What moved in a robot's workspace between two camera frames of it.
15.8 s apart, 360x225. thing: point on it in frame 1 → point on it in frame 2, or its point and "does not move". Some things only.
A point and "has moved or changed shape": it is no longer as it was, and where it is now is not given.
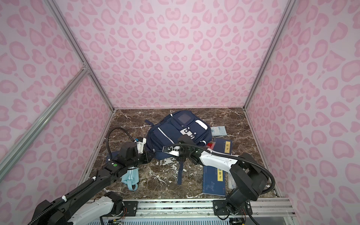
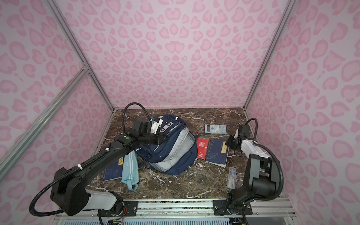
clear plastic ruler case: x=232 y=183 does not move
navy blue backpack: x=168 y=130 has moved or changed shape
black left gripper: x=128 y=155 → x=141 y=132
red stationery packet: x=211 y=145 → x=202 y=144
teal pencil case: x=131 y=178 does not move
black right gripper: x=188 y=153 → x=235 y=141
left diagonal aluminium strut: x=12 y=154 does not move
